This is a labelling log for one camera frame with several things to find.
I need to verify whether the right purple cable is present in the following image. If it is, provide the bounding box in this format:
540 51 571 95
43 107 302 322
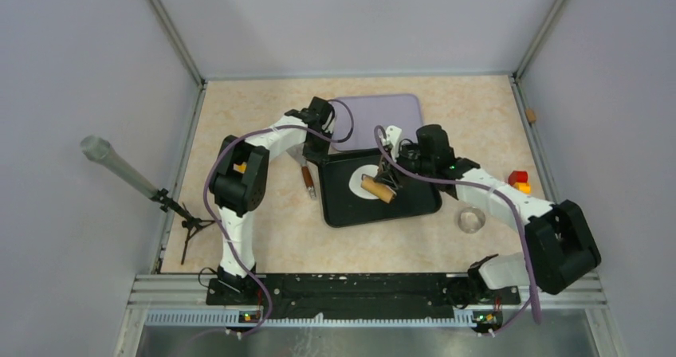
373 125 543 338

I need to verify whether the clear glass cup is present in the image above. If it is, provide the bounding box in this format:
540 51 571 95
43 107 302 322
456 207 486 234

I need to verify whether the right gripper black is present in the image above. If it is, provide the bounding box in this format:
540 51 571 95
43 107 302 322
375 142 435 188

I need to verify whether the small wooden cork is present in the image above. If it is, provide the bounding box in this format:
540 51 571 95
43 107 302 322
525 108 536 124

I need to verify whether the wooden dough roller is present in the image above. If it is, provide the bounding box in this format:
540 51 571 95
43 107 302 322
361 175 396 203

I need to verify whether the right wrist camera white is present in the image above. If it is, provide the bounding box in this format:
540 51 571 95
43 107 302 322
379 125 403 160

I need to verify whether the grey microphone on tripod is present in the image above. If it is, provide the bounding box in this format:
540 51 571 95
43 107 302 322
80 135 215 265

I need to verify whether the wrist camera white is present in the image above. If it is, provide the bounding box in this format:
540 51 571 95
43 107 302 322
321 112 336 135
379 125 403 160

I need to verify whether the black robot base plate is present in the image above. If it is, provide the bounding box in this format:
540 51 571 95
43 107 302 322
206 273 521 320

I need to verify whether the purple cable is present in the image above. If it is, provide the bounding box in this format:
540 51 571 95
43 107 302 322
202 98 356 339
373 125 543 338

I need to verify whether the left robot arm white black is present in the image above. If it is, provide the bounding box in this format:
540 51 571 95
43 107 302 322
203 97 336 304

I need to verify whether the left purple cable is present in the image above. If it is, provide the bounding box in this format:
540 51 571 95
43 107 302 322
202 98 356 339

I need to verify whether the metal scraper wooden handle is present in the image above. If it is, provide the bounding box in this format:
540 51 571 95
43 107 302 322
287 145 317 200

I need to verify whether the yellow red blue toy block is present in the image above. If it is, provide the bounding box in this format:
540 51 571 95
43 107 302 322
233 163 247 174

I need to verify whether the lilac rectangular tray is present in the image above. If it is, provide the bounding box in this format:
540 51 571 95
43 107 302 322
332 93 424 151

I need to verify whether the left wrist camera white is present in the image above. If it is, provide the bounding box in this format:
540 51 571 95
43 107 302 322
321 112 336 135

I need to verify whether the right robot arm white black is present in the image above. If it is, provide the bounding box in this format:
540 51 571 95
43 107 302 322
374 124 602 303

